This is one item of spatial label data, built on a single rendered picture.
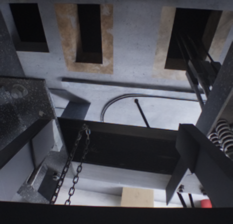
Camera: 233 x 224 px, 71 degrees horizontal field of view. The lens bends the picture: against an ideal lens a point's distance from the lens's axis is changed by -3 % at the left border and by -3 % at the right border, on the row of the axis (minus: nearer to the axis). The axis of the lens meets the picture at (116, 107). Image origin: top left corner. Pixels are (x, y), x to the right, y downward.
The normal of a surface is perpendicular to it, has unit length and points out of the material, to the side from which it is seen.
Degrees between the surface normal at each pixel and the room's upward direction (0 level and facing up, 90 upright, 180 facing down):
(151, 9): 0
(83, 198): 90
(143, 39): 0
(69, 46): 0
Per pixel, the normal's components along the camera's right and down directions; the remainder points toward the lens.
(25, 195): 0.96, -0.07
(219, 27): -0.15, 0.65
